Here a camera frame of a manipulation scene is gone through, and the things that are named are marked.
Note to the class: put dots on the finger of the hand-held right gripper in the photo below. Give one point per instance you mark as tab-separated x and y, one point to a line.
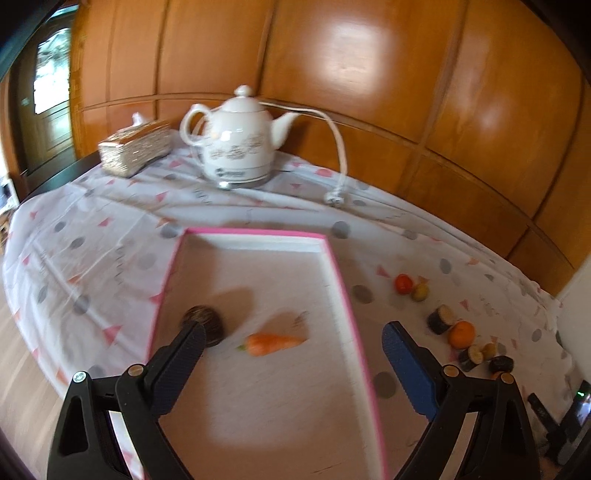
539	407

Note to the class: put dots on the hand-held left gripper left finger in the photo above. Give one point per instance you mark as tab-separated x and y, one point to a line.
180	364

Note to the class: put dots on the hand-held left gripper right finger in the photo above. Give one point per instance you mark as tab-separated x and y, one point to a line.
411	369

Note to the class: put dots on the dark brown water chestnut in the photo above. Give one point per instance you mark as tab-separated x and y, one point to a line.
213	323
502	364

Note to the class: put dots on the dark sugarcane piece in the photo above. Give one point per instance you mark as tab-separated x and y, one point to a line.
471	358
441	319

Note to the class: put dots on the orange tangerine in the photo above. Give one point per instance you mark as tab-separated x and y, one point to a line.
461	334

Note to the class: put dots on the yellow-green kiwi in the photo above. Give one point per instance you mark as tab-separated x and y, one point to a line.
420	292
488	350

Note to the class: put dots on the red tomato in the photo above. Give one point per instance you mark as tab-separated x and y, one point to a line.
403	283

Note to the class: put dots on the pink shallow box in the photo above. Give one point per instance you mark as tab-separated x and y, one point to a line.
277	300

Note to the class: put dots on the small orange carrot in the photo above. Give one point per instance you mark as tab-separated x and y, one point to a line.
270	344

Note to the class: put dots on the silver kettle base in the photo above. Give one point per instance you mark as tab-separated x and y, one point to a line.
242	183

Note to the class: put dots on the silver embossed tissue box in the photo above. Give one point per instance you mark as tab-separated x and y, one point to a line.
134	147

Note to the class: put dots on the white ceramic electric kettle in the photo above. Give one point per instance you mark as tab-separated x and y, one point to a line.
240	134

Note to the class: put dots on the white tissue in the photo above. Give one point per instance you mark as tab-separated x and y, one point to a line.
137	119

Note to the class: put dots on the wooden door with glass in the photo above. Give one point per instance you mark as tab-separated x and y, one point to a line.
46	69

